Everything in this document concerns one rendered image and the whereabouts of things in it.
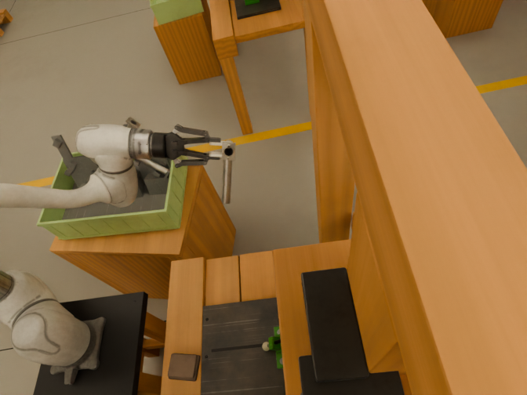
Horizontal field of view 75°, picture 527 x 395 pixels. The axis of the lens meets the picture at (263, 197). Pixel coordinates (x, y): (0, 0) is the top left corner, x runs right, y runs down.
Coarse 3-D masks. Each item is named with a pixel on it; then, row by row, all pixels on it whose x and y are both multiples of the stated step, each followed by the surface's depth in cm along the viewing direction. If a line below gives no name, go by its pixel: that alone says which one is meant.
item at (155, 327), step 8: (152, 320) 155; (160, 320) 163; (144, 328) 149; (152, 328) 154; (160, 328) 161; (152, 336) 162; (160, 336) 163; (144, 344) 189; (152, 344) 189; (160, 344) 188; (144, 352) 193; (152, 352) 200; (144, 376) 141; (152, 376) 147; (160, 376) 154; (144, 384) 140; (152, 384) 146; (160, 384) 153; (144, 392) 139; (152, 392) 145; (160, 392) 152
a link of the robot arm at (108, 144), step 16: (96, 128) 97; (112, 128) 97; (128, 128) 100; (80, 144) 96; (96, 144) 96; (112, 144) 96; (128, 144) 97; (96, 160) 99; (112, 160) 99; (128, 160) 102
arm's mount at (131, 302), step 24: (72, 312) 136; (96, 312) 134; (120, 312) 132; (144, 312) 133; (120, 336) 127; (120, 360) 123; (48, 384) 122; (72, 384) 121; (96, 384) 120; (120, 384) 118
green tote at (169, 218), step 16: (64, 176) 173; (176, 176) 163; (176, 192) 161; (48, 208) 160; (64, 208) 171; (176, 208) 159; (48, 224) 153; (64, 224) 154; (80, 224) 155; (96, 224) 155; (112, 224) 155; (128, 224) 156; (144, 224) 156; (160, 224) 156; (176, 224) 158
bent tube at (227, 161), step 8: (224, 144) 102; (232, 144) 102; (224, 152) 104; (232, 152) 105; (224, 160) 118; (232, 160) 104; (224, 168) 119; (224, 176) 120; (224, 184) 121; (224, 192) 122; (224, 200) 122
